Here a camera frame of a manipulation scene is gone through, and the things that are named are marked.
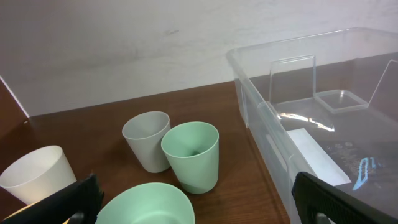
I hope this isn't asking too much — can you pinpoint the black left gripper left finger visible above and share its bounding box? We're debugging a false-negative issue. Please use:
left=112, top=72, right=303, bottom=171
left=2, top=174, right=104, bottom=224

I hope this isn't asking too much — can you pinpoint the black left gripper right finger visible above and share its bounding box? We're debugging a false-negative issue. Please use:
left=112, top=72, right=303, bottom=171
left=292, top=172, right=397, bottom=223

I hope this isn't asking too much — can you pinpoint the white plastic cup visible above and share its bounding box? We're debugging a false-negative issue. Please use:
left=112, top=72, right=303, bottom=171
left=1, top=146, right=76, bottom=205

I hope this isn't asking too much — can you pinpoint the mint green small bowl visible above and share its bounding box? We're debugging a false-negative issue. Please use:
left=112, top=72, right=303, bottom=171
left=96, top=182, right=195, bottom=224

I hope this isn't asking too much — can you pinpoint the grey plastic cup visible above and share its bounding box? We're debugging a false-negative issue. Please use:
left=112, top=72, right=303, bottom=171
left=122, top=111, right=170, bottom=173

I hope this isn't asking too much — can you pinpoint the mint green plastic cup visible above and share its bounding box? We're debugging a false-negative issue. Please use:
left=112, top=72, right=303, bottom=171
left=161, top=121, right=220, bottom=194

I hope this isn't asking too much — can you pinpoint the clear plastic storage container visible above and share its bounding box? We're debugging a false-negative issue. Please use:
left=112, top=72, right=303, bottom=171
left=226, top=28, right=397, bottom=223

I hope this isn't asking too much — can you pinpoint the yellow small bowl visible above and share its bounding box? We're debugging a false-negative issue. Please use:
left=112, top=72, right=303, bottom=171
left=3, top=202, right=70, bottom=224

